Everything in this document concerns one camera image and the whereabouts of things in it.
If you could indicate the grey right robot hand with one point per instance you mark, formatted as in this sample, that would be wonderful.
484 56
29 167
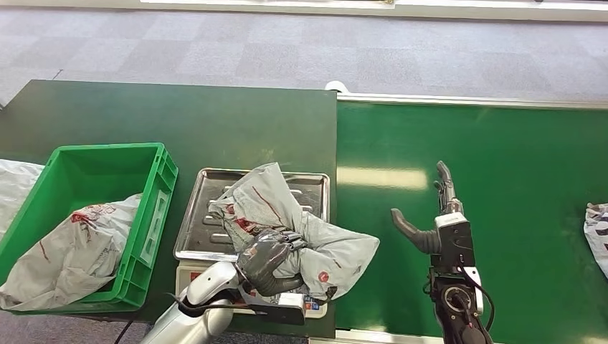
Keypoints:
423 237

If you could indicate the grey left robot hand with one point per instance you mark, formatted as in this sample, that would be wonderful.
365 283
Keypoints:
261 259

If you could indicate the grey courier bag red logo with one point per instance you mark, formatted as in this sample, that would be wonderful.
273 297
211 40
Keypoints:
328 247

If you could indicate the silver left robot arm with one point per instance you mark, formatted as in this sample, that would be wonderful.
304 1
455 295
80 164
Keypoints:
195 318

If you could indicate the green conveyor belt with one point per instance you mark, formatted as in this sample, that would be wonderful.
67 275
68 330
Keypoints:
522 156

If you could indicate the white conveyor end cap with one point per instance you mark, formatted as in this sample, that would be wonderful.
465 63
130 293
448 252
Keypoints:
336 86

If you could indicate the steel scale tray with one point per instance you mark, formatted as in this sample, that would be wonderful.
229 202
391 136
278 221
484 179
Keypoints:
199 223

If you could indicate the white electronic scale body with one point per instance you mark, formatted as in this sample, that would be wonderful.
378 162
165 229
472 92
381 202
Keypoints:
183 275

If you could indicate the white courier bag black print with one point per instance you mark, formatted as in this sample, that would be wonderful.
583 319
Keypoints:
598 237

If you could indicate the green plastic crate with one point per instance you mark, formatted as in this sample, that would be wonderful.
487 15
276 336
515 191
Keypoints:
95 171

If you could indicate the white courier bag red print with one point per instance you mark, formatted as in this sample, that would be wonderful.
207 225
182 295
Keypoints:
62 256

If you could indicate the plain white plastic bag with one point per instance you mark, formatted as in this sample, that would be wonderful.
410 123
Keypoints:
14 185

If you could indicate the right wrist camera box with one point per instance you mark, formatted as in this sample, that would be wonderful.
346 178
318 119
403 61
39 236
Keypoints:
455 242

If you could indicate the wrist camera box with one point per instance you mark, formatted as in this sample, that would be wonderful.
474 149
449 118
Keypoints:
285 308
455 242

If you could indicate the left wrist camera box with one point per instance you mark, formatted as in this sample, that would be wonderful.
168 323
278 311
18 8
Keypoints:
285 308

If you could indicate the aluminium conveyor side rail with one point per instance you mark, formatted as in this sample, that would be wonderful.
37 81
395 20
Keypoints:
475 100
370 338

